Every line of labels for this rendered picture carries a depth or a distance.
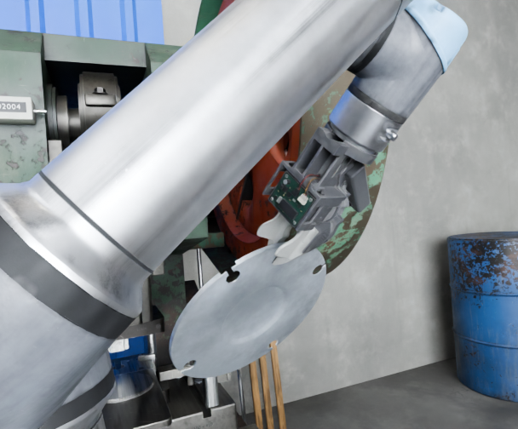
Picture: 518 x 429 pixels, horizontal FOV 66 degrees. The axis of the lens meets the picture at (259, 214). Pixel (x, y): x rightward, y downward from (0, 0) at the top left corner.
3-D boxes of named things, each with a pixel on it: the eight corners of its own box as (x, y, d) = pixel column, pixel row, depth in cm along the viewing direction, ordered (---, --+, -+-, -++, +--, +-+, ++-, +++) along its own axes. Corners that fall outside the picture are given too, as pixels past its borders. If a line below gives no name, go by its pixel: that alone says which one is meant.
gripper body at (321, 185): (257, 196, 50) (307, 114, 45) (296, 195, 57) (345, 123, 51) (295, 237, 47) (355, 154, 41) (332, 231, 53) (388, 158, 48)
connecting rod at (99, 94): (141, 223, 82) (129, 59, 82) (76, 228, 77) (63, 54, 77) (133, 224, 101) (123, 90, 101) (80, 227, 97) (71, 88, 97)
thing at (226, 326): (334, 301, 77) (331, 299, 78) (314, 210, 56) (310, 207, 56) (210, 397, 72) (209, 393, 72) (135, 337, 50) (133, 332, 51)
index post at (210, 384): (220, 405, 83) (216, 359, 83) (206, 408, 82) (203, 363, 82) (216, 399, 86) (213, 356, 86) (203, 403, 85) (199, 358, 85)
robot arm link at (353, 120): (366, 94, 49) (417, 131, 46) (345, 125, 52) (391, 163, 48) (336, 82, 44) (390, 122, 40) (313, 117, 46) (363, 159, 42)
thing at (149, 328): (167, 343, 86) (164, 317, 86) (65, 362, 79) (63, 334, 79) (157, 326, 101) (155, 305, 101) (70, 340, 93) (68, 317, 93)
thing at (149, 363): (157, 387, 87) (155, 367, 87) (83, 403, 82) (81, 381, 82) (152, 373, 96) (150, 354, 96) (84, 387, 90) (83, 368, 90)
